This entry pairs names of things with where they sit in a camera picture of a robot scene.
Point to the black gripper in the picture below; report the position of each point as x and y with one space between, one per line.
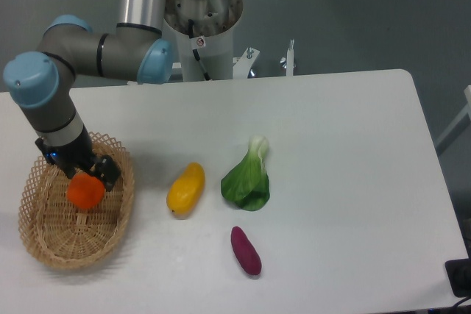
71 148

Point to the orange fruit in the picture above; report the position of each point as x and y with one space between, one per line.
85 191

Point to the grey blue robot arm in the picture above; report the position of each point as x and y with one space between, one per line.
39 81

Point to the woven wicker basket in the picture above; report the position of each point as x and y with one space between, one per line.
62 236

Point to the yellow mango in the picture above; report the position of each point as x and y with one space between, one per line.
186 190

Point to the green bok choy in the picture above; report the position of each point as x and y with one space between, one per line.
247 184

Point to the purple sweet potato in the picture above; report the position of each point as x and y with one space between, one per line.
245 252

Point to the black device at edge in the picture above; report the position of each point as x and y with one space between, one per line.
458 273

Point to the white metal base frame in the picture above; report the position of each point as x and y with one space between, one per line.
243 67

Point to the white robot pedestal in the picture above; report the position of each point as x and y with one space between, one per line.
203 33

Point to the white frame at right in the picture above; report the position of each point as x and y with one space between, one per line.
455 127

